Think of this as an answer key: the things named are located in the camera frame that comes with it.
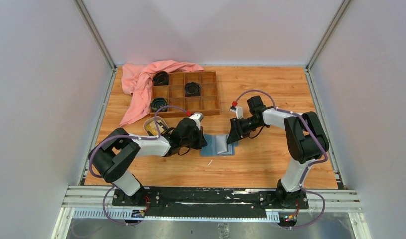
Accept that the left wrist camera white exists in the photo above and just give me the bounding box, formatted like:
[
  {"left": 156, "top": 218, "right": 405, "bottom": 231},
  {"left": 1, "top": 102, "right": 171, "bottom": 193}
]
[{"left": 189, "top": 112, "right": 204, "bottom": 130}]

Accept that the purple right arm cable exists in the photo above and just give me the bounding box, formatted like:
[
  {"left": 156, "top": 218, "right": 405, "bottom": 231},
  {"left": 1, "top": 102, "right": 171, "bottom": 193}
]
[{"left": 234, "top": 89, "right": 329, "bottom": 230}]

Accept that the pink oval card tray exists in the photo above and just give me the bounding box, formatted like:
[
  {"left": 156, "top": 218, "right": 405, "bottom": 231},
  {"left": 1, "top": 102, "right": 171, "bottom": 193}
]
[{"left": 143, "top": 116, "right": 169, "bottom": 136}]

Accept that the yellow black credit card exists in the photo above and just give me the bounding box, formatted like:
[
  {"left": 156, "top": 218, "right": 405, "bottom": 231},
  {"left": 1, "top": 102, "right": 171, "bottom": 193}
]
[{"left": 144, "top": 120, "right": 168, "bottom": 136}]

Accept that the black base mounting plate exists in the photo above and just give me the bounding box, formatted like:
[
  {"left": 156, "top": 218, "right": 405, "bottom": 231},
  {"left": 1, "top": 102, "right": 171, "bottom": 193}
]
[{"left": 112, "top": 187, "right": 309, "bottom": 219}]

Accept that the aluminium frame rail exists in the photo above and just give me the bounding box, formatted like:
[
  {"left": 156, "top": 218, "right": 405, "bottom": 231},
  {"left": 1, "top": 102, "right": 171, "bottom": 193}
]
[{"left": 52, "top": 186, "right": 371, "bottom": 239}]

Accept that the pink cloth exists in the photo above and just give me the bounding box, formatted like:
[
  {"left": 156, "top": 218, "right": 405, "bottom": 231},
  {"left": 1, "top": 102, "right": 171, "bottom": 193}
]
[{"left": 119, "top": 60, "right": 204, "bottom": 127}]

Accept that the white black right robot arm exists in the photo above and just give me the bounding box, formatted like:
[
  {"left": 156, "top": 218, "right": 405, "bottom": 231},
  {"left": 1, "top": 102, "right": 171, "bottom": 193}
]
[{"left": 226, "top": 96, "right": 329, "bottom": 208}]

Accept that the wooden compartment tray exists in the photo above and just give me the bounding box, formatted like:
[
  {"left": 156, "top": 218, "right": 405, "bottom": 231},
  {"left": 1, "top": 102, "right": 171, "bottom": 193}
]
[{"left": 150, "top": 71, "right": 220, "bottom": 118}]

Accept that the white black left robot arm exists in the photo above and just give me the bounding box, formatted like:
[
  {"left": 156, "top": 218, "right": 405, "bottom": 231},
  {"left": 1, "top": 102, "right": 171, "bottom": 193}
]
[{"left": 88, "top": 112, "right": 207, "bottom": 206}]

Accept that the rolled black tie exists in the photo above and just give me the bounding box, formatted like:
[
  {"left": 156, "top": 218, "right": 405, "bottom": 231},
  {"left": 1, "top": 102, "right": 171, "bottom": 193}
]
[{"left": 152, "top": 71, "right": 169, "bottom": 86}]

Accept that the teal leather card holder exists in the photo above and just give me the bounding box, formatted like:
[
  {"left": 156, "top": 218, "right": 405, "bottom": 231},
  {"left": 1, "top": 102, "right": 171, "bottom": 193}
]
[{"left": 200, "top": 134, "right": 238, "bottom": 157}]

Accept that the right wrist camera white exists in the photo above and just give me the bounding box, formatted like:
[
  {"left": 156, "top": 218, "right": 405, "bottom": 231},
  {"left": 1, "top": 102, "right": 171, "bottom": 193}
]
[{"left": 230, "top": 101, "right": 244, "bottom": 120}]

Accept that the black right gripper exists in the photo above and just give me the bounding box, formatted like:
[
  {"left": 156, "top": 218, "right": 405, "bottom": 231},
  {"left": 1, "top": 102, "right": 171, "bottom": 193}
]
[{"left": 227, "top": 117, "right": 263, "bottom": 144}]

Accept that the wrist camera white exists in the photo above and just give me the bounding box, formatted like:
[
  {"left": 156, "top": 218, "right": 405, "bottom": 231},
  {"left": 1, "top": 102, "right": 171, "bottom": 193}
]
[
  {"left": 230, "top": 101, "right": 244, "bottom": 120},
  {"left": 189, "top": 112, "right": 204, "bottom": 130}
]

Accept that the rolled dark dotted tie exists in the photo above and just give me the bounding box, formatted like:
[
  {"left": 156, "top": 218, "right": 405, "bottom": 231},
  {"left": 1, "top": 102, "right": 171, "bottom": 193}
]
[{"left": 184, "top": 82, "right": 201, "bottom": 97}]

